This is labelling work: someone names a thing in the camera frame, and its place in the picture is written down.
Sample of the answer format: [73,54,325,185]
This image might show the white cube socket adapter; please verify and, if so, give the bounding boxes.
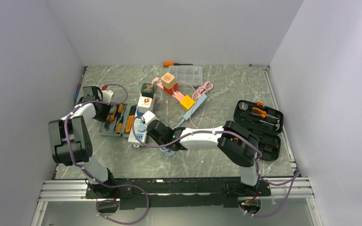
[137,96,154,113]

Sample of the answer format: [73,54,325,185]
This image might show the orange black screwdriver in tray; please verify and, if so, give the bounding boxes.
[116,116,124,135]

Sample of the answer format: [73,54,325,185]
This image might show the red cube socket adapter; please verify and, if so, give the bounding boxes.
[163,84,178,96]

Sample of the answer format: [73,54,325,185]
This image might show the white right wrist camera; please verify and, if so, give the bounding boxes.
[142,111,157,127]

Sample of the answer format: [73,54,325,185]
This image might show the clear plastic organizer box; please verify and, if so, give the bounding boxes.
[168,65,203,88]

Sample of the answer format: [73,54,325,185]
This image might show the pink power strip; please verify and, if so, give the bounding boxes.
[152,77,185,102]

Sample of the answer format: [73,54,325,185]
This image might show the green cube socket adapter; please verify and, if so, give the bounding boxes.
[140,83,155,98]

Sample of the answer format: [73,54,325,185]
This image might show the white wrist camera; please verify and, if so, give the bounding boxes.
[102,89,115,103]
[142,111,157,127]

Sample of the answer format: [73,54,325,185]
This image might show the white power strip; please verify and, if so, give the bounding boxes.
[128,97,155,148]

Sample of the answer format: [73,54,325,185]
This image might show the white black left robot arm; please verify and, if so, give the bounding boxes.
[48,86,117,198]

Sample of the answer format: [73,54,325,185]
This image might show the grey plastic tool tray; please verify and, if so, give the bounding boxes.
[99,104,136,138]

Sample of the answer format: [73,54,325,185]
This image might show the light blue power strip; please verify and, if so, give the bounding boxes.
[182,94,207,121]

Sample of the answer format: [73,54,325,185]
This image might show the yellow cube socket adapter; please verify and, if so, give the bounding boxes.
[180,95,196,111]

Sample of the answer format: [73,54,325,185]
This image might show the pink thin cable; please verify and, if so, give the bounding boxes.
[172,81,214,130]

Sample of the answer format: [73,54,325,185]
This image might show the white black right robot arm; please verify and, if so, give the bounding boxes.
[146,120,263,195]

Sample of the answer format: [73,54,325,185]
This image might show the orange black pliers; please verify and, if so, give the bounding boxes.
[104,104,124,130]

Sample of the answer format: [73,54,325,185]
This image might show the orange screwdriver at wall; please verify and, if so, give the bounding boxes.
[163,62,193,67]

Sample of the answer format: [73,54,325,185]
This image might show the black tool case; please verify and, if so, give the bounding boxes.
[233,100,284,161]

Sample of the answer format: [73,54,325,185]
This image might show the blue cube socket adapter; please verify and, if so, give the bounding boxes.
[136,109,155,120]

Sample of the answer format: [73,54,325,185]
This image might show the black aluminium base frame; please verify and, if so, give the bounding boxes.
[39,177,314,210]

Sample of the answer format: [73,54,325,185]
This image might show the blue red pen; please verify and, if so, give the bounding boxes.
[74,75,84,103]

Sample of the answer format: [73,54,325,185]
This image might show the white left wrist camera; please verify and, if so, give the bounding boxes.
[102,89,115,103]

